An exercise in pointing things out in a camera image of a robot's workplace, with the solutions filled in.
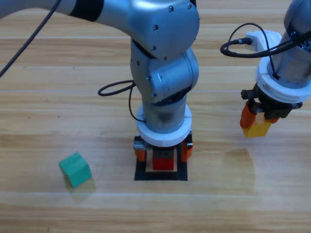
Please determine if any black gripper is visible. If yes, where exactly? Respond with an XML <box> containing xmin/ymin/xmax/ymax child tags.
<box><xmin>240</xmin><ymin>83</ymin><xmax>303</xmax><ymax>130</ymax></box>
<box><xmin>133</xmin><ymin>132</ymin><xmax>194</xmax><ymax>164</ymax></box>

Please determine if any red wooden block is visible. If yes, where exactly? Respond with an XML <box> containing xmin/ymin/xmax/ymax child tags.
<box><xmin>152</xmin><ymin>156</ymin><xmax>174</xmax><ymax>171</ymax></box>

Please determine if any yellow wooden block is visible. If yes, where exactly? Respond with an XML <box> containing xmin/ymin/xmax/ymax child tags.
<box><xmin>242</xmin><ymin>113</ymin><xmax>272</xmax><ymax>138</ymax></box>

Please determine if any green wooden block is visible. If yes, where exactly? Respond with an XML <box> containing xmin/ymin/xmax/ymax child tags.
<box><xmin>58</xmin><ymin>151</ymin><xmax>92</xmax><ymax>188</ymax></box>

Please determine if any black tape rectangle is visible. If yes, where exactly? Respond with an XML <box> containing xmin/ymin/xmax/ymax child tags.
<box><xmin>134</xmin><ymin>151</ymin><xmax>189</xmax><ymax>182</ymax></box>

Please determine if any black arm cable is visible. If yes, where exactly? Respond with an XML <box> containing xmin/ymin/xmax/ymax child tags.
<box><xmin>0</xmin><ymin>0</ymin><xmax>146</xmax><ymax>122</ymax></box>
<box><xmin>220</xmin><ymin>23</ymin><xmax>311</xmax><ymax>81</ymax></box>

